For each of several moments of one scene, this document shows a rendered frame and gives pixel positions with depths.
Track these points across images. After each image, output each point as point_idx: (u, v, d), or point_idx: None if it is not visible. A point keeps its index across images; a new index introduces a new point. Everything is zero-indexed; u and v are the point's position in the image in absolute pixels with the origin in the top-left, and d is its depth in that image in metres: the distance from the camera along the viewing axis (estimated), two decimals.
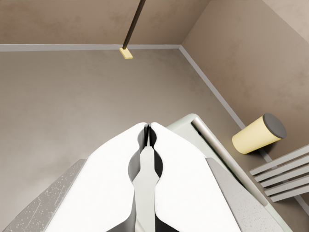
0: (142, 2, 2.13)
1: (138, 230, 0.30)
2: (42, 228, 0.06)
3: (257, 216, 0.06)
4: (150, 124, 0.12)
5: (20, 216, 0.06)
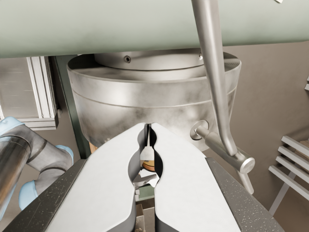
0: None
1: None
2: (42, 228, 0.06)
3: (257, 216, 0.06)
4: (150, 124, 0.12)
5: (20, 216, 0.06)
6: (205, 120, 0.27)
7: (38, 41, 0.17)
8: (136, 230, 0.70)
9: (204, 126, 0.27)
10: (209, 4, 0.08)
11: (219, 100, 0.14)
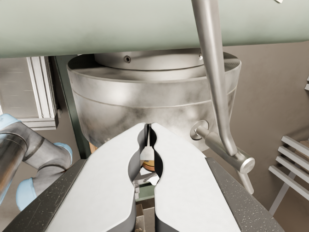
0: None
1: None
2: (42, 228, 0.06)
3: (257, 216, 0.06)
4: (150, 124, 0.12)
5: (20, 216, 0.06)
6: (205, 120, 0.27)
7: (38, 41, 0.17)
8: (136, 230, 0.70)
9: (204, 126, 0.27)
10: (209, 4, 0.08)
11: (219, 100, 0.14)
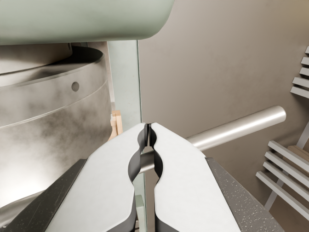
0: None
1: None
2: (42, 228, 0.06)
3: (257, 216, 0.06)
4: (150, 124, 0.12)
5: (20, 216, 0.06)
6: None
7: None
8: None
9: None
10: (204, 144, 0.12)
11: None
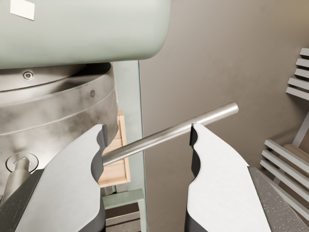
0: None
1: None
2: None
3: None
4: (192, 124, 0.12)
5: None
6: (35, 167, 0.24)
7: None
8: None
9: None
10: (185, 130, 0.18)
11: (116, 155, 0.18)
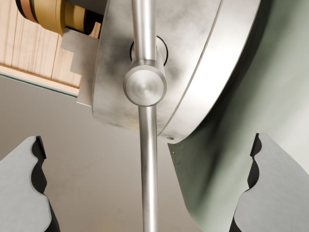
0: None
1: None
2: None
3: None
4: (257, 133, 0.11)
5: None
6: None
7: None
8: None
9: None
10: None
11: (155, 221, 0.14)
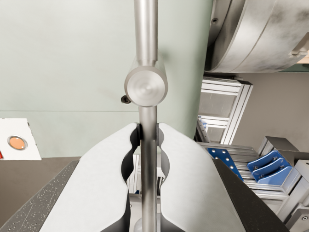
0: None
1: None
2: (35, 230, 0.06)
3: (264, 219, 0.06)
4: (157, 124, 0.12)
5: (12, 219, 0.06)
6: None
7: (194, 91, 0.26)
8: None
9: None
10: None
11: (154, 221, 0.14)
